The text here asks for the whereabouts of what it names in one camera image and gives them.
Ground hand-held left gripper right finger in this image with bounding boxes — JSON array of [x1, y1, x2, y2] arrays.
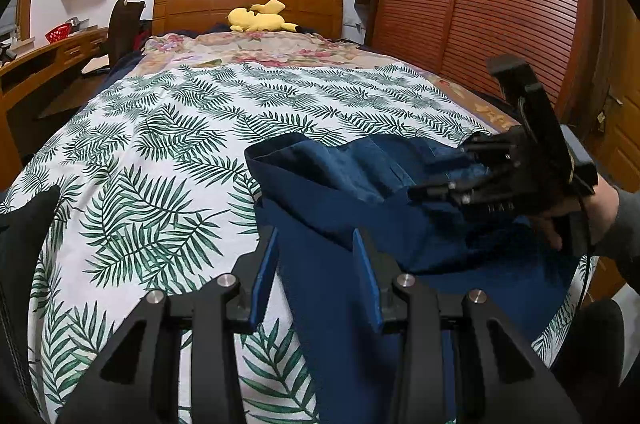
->
[[352, 228, 583, 424]]

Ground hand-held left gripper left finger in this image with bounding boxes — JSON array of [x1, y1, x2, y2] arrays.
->
[[55, 225, 280, 424]]

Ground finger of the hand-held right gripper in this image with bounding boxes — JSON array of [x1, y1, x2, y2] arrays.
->
[[407, 169, 496, 210], [457, 130, 521, 167]]

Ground navy blue jacket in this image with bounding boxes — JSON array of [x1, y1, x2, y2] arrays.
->
[[244, 131, 583, 424]]

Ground person's right forearm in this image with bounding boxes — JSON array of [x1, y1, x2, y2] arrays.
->
[[592, 189, 640, 290]]

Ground person's right hand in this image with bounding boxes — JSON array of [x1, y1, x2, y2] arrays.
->
[[537, 181, 621, 252]]

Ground wooden door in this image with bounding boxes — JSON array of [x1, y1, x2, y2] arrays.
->
[[597, 0, 640, 300]]

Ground leaf print bed sheet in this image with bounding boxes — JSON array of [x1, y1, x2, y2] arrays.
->
[[0, 61, 598, 424]]

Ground dark cloth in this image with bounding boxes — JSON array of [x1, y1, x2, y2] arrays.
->
[[550, 298, 627, 387]]

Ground floral blanket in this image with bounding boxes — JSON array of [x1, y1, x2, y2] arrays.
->
[[137, 30, 521, 130]]

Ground person's black garment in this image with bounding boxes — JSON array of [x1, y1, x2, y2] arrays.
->
[[0, 184, 61, 424]]

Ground navy bed sheet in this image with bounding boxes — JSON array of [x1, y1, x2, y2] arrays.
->
[[102, 51, 146, 92]]

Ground yellow plush toy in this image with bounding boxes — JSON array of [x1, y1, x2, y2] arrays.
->
[[226, 0, 300, 34]]

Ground dark red garment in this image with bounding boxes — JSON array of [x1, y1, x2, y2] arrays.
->
[[132, 21, 153, 52]]

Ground wooden headboard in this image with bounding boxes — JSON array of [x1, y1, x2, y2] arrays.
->
[[151, 0, 346, 42]]

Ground dark brown chair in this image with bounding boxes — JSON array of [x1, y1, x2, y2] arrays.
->
[[80, 0, 146, 77]]

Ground wooden desk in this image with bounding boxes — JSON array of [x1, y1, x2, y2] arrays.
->
[[0, 26, 111, 165]]

